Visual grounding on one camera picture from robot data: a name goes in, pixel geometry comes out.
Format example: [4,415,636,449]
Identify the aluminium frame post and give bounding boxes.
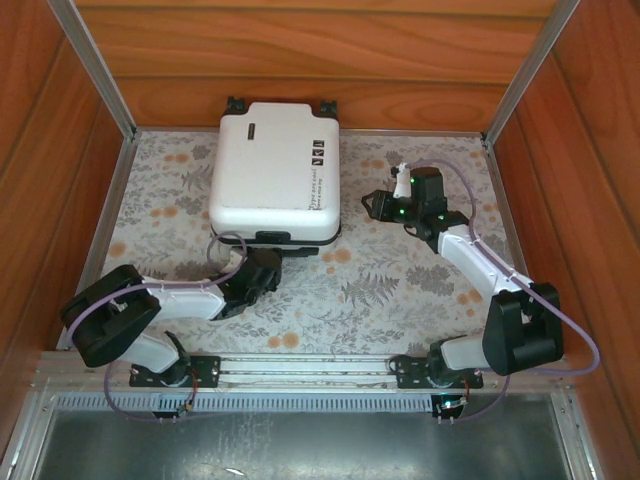
[47,0,139,141]
[482,0,581,144]

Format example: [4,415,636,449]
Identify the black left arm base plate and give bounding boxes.
[128,353,222,390]

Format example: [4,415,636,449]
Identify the aluminium lower frame bar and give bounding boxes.
[549,392,604,480]
[7,391,54,480]

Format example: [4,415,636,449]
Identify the white hard-shell suitcase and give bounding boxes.
[207,96,345,257]

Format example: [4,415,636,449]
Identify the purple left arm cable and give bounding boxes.
[64,232,249,425]

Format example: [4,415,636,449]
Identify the grey slotted cable duct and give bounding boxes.
[52,392,437,414]

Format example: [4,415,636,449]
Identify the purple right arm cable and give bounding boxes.
[402,158,600,426]

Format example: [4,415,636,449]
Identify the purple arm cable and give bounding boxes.
[402,158,600,426]
[64,232,249,425]

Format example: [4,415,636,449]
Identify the circuit board with green light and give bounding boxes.
[432,394,471,420]

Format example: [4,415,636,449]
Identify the aluminium table side rail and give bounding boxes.
[56,133,137,351]

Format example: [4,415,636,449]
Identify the aluminium mounting rail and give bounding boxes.
[32,351,572,396]

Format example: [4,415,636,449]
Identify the floral patterned tablecloth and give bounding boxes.
[79,130,544,355]

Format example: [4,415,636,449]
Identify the grey metal sheet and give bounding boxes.
[29,394,576,480]

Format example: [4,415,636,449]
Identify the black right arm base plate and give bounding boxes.
[394,355,484,390]

